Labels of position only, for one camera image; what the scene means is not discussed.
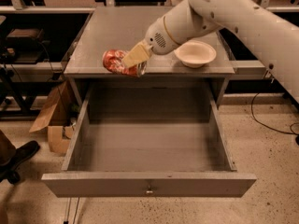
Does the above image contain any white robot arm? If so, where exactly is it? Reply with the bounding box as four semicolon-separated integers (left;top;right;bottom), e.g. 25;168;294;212
123;0;299;102

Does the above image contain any black equipment stand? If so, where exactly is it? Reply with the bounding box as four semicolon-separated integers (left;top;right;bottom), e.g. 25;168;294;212
0;15;55;116

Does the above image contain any open grey top drawer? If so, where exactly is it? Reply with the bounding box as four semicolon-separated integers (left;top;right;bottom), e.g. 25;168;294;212
42;81;256;197

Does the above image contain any metal drawer knob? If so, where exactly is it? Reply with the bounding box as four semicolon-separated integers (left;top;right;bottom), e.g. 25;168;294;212
145;185;154;195

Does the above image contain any brown cardboard box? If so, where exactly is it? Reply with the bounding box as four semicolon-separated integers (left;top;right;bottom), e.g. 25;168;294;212
30;81;76;154

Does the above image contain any white paper bowl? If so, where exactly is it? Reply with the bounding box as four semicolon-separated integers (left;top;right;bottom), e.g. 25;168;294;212
174;40;217;68

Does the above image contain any grey cabinet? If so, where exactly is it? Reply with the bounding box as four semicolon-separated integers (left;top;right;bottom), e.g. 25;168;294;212
64;7;235;103

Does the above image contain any red coke can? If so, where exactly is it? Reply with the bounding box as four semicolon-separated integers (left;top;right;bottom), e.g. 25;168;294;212
102;49;147;77

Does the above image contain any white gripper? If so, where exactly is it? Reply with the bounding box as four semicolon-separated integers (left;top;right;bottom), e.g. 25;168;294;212
122;15;180;68

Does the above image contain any black floor cable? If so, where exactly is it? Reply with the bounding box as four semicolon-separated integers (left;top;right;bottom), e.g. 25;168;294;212
250;91;299;147

